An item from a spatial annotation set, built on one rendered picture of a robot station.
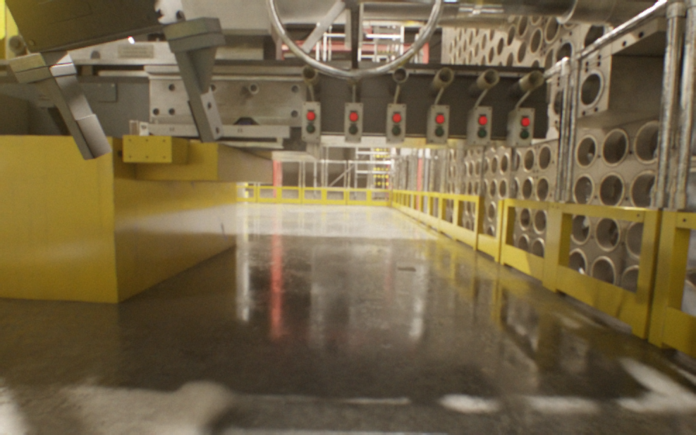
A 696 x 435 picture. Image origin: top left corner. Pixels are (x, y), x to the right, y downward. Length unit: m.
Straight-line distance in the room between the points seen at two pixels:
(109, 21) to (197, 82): 0.08
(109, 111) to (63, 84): 1.53
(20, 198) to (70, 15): 1.30
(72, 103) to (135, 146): 0.96
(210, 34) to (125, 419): 0.68
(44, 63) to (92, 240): 1.11
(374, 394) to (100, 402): 0.54
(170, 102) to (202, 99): 1.42
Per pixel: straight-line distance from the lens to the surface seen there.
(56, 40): 0.41
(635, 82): 2.46
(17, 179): 1.66
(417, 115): 1.56
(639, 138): 2.75
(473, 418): 0.79
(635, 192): 2.74
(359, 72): 0.80
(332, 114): 1.54
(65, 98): 0.44
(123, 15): 0.37
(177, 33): 0.35
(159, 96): 1.81
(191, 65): 0.35
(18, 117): 2.18
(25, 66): 0.45
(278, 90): 1.63
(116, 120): 1.94
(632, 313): 1.42
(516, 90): 1.64
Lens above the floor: 0.43
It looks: 5 degrees down
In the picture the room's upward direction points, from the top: 2 degrees clockwise
